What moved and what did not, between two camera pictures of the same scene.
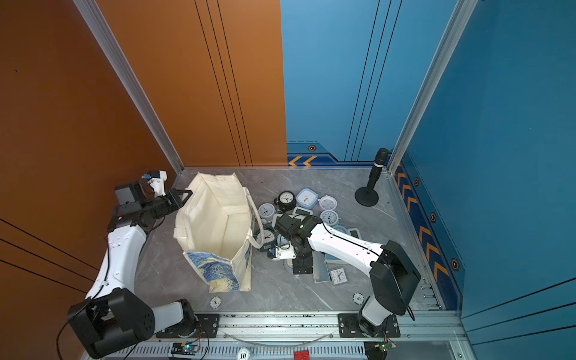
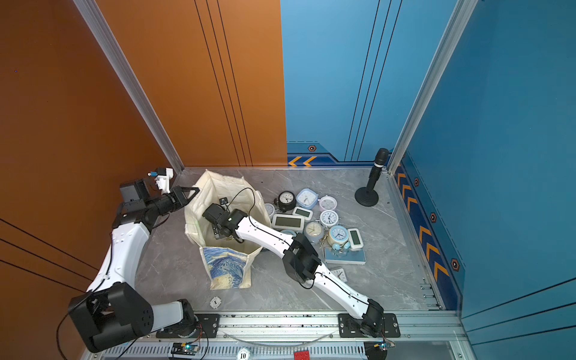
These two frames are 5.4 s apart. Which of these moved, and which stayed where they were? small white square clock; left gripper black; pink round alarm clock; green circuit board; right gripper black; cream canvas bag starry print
Moved: right gripper black; cream canvas bag starry print
Stayed: green circuit board; left gripper black; small white square clock; pink round alarm clock
